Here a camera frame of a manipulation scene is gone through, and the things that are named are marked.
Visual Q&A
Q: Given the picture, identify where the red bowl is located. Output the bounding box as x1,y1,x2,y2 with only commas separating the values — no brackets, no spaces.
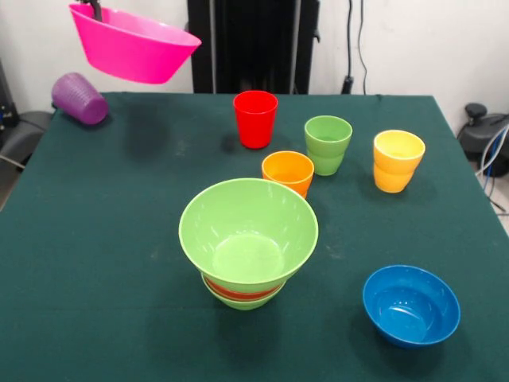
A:
204,275,286,301

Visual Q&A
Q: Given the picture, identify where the large pink bowl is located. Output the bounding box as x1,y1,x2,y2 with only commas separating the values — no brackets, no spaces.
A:
68,2,203,85

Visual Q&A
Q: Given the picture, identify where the red cup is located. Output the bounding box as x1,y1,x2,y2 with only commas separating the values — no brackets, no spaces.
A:
232,90,278,150

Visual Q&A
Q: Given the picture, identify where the large green bowl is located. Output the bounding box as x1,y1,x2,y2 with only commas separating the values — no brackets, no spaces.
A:
178,177,320,286

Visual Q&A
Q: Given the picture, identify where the black cable with plug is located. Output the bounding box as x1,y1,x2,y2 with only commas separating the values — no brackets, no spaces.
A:
341,0,355,96

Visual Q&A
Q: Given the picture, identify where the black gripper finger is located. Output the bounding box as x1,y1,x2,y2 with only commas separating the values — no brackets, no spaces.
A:
87,0,104,23

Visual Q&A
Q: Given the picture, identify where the blue cable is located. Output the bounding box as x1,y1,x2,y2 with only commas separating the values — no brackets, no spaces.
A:
479,127,509,180

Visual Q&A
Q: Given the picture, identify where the orange cup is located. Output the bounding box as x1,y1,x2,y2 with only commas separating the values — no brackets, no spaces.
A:
261,150,316,200

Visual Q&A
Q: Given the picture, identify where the thin black cable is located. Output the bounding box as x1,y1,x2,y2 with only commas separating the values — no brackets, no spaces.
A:
357,0,383,99

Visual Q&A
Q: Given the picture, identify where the dark green tablecloth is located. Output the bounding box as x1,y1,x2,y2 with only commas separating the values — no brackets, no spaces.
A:
0,92,509,382

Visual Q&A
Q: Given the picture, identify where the yellow cup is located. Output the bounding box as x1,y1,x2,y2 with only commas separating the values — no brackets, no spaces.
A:
372,129,426,194

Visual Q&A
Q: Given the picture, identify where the small green bowl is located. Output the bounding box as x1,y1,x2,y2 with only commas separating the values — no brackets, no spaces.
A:
201,273,284,312

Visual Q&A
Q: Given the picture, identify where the blue bowl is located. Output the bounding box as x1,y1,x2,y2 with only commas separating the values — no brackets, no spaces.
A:
362,265,461,350

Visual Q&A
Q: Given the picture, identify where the green cup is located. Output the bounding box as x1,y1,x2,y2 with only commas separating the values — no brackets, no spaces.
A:
304,115,354,177

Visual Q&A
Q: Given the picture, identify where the black wheeled base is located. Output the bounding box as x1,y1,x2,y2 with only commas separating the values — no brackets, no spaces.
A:
0,110,54,166
457,102,509,162

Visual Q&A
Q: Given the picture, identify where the purple cup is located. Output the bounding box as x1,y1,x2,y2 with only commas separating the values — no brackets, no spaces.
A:
51,72,110,126

